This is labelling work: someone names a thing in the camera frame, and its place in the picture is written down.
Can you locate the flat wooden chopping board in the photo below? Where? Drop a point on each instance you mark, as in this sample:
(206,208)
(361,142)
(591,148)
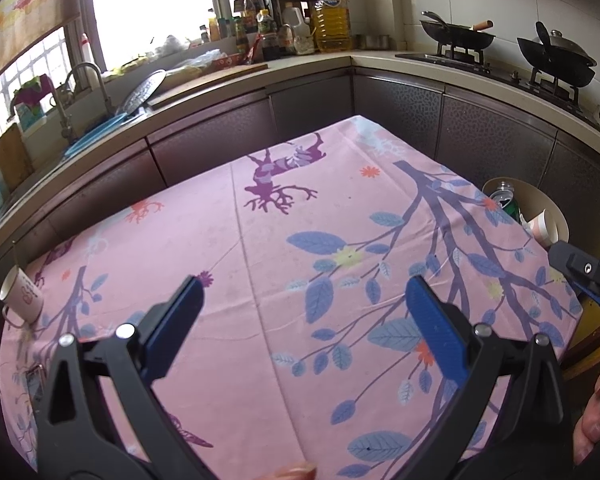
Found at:
(210,80)

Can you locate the metal strainer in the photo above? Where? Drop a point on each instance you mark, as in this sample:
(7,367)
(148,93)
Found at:
(145,91)

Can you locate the white plastic jug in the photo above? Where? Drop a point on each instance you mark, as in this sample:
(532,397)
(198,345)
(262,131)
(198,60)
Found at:
(296,30)

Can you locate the pink printed tablecloth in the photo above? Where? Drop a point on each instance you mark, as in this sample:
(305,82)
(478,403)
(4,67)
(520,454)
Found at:
(280,210)

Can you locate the beige waste bin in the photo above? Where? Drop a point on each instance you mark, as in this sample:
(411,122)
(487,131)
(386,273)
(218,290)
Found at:
(535,194)

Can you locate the black wok with lid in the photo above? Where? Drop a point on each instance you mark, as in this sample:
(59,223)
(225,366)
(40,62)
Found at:
(557,57)

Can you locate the dark kitchen cabinets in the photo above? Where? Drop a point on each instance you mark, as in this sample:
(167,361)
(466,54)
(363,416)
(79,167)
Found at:
(305,105)

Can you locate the dark sauce bottle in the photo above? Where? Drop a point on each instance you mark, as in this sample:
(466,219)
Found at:
(269,37)

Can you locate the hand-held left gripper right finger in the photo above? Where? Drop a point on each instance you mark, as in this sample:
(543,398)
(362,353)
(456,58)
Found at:
(437,330)

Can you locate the person's right hand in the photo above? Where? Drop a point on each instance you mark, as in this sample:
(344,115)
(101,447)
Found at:
(590,425)

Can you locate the metal faucet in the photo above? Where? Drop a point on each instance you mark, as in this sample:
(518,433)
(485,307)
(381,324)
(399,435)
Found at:
(87,90)

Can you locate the white mug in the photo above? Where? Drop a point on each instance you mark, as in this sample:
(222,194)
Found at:
(25,297)

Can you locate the green and purple cloth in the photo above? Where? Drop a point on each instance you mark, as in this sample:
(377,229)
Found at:
(32,90)

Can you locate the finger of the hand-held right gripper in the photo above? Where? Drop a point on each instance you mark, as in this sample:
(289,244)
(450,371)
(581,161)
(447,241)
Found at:
(587,275)

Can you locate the upright wooden cutting board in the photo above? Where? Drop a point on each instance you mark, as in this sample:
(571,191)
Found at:
(12,157)

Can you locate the gas stove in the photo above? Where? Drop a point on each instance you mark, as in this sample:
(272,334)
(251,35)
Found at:
(500,72)

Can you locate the white paper cup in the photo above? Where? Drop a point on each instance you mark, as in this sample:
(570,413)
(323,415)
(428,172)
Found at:
(542,227)

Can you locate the patterned window blind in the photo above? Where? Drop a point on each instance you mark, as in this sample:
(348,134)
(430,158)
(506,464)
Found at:
(20,15)

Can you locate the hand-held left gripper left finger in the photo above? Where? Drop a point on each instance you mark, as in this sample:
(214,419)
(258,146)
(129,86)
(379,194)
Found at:
(175,330)

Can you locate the blue tray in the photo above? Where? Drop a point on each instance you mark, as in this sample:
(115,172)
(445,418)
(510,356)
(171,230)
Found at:
(97,135)

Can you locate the person's left hand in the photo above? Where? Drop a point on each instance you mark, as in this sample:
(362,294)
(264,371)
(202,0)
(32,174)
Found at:
(295,472)

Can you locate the crushed green can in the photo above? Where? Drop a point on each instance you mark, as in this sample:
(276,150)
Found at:
(505,200)

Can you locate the large yellow oil bottle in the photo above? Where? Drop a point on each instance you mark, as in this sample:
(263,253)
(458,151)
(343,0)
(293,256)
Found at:
(331,22)

